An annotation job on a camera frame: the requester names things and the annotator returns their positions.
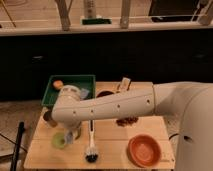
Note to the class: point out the dark brown bowl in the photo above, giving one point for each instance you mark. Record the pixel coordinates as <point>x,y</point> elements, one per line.
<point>104,93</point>

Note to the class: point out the orange fruit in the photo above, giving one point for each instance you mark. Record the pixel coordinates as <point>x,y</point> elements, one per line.
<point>57,84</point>

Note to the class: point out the toy bus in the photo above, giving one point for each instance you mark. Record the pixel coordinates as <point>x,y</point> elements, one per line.
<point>124,85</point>

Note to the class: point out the black pole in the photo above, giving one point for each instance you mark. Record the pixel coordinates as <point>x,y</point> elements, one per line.
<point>16,150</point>

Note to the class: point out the green plastic tray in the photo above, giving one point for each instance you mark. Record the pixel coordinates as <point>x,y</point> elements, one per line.
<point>80,81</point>

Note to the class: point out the grey sponge block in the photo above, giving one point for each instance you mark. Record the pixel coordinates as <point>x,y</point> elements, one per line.
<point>84,93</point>

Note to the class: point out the green plastic cup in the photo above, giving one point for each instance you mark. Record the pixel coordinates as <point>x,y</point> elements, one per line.
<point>58,140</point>

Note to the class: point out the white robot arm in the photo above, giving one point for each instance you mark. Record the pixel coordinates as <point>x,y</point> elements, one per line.
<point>192,101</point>

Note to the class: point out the metal cup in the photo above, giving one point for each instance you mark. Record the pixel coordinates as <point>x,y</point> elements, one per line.
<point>48,118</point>

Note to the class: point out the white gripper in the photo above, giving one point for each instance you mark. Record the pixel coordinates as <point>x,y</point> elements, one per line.
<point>72,127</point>

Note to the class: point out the grey towel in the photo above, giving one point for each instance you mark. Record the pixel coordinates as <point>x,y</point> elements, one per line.
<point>69,138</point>

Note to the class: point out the brown dried clump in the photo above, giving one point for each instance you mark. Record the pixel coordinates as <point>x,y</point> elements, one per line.
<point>126,121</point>

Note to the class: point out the dish brush white handle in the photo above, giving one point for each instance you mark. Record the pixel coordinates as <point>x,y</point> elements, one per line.
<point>91,154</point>

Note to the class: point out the green base stand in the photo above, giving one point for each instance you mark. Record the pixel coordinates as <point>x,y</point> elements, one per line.
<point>96,21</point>

